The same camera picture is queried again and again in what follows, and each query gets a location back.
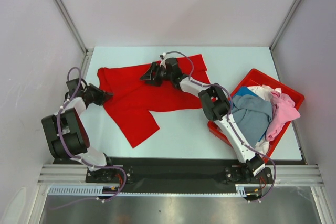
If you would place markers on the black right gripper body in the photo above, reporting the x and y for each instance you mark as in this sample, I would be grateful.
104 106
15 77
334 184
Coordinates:
161 74

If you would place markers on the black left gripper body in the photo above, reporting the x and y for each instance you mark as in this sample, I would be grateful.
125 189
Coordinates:
95 95

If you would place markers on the red t-shirt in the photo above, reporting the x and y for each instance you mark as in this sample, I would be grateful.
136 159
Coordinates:
133 101

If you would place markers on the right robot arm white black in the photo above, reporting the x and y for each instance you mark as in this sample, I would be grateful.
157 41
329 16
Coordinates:
217 106

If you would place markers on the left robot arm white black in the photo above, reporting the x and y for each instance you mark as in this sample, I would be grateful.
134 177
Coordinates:
66 136

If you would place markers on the blue t-shirt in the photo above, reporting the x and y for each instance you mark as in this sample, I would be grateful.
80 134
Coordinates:
244 90

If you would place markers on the red plastic bin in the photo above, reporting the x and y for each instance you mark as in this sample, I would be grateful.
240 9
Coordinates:
258 78

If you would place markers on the grey-blue t-shirt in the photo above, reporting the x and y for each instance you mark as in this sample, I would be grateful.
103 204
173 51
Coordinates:
253 115

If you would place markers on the white t-shirt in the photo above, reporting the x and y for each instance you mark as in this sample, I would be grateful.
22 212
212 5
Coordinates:
262 91

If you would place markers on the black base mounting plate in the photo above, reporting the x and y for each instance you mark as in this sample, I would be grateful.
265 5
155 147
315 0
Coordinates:
180 176

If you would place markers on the pink t-shirt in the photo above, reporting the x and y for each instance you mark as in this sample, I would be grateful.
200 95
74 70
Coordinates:
283 111

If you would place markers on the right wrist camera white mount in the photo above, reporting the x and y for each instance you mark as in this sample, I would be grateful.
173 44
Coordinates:
163 60

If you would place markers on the left aluminium corner post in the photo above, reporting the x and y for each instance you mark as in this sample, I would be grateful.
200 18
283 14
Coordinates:
72 27

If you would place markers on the aluminium corner post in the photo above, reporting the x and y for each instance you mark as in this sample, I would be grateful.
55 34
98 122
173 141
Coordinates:
288 17
72 27

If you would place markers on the aluminium front rail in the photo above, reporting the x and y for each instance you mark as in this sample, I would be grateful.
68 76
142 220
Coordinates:
286 175

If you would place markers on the left grey cable duct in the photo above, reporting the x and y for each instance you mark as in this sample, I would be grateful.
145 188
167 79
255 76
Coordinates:
71 190

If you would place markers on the grey cable duct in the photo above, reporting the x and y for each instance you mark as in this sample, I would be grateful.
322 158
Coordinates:
71 190
249 190

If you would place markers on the right grey cable duct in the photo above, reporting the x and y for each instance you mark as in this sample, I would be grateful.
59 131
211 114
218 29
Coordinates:
249 190

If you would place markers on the right aluminium corner post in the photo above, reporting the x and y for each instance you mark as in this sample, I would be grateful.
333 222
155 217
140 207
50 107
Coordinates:
288 17

